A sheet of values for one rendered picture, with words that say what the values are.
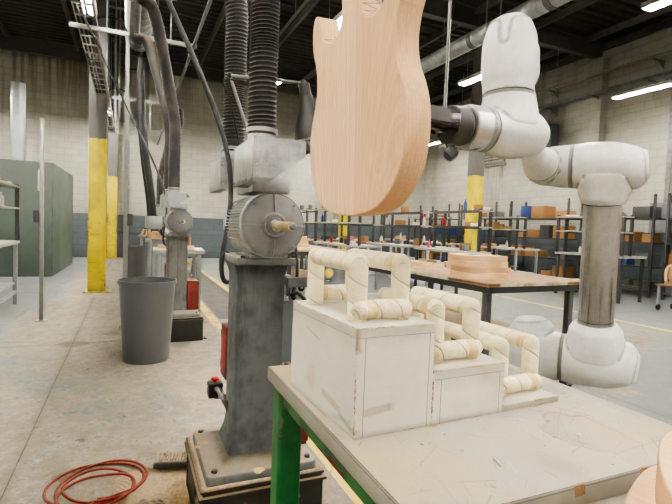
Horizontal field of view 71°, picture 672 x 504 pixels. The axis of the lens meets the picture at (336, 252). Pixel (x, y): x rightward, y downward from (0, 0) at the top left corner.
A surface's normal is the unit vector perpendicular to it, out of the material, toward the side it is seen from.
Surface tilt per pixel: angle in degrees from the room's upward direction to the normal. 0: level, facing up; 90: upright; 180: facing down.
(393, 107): 92
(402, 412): 90
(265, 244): 97
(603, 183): 106
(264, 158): 90
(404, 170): 119
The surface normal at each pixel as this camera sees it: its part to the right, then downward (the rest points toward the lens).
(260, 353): 0.40, 0.06
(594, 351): -0.47, 0.16
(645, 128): -0.91, -0.01
